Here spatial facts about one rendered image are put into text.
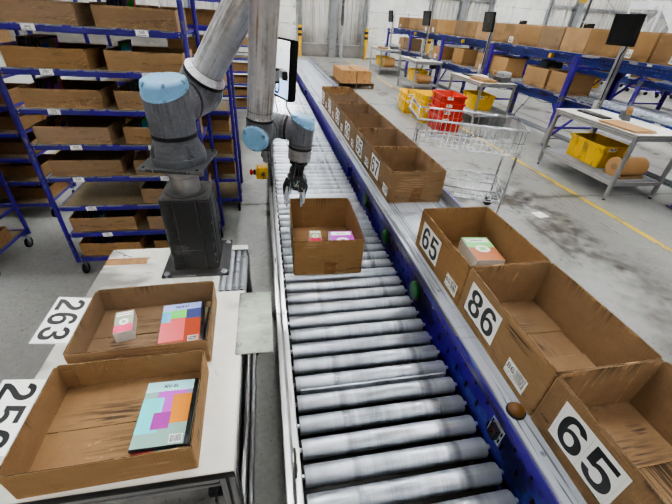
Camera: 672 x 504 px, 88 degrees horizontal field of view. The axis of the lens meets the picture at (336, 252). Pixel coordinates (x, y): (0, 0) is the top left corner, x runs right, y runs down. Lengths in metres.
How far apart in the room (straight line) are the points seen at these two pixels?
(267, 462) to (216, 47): 1.67
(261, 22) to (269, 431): 1.66
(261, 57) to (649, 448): 1.41
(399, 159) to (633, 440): 1.66
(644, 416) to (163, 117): 1.59
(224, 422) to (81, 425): 0.36
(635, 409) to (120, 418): 1.33
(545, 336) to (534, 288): 0.17
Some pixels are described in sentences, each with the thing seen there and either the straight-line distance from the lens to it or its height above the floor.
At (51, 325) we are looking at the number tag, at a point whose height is 0.86.
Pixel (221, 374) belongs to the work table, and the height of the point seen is 0.75.
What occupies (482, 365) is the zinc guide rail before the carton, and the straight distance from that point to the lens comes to 1.10.
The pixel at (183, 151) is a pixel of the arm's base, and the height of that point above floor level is 1.25.
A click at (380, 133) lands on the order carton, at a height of 1.02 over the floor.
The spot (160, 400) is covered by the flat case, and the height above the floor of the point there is 0.78.
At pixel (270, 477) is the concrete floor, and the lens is 1.82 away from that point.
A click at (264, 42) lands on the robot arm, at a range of 1.20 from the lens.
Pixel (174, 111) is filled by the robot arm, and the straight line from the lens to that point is 1.32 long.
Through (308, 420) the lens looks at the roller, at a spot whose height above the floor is 0.75.
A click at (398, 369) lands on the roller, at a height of 0.75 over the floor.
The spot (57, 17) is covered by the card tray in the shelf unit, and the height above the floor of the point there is 1.57.
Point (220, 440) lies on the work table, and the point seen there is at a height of 0.75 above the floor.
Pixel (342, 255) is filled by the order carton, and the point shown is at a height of 0.85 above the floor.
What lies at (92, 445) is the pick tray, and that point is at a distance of 1.15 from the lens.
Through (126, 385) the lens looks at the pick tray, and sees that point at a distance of 1.23.
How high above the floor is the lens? 1.67
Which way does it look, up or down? 34 degrees down
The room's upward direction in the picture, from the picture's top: 4 degrees clockwise
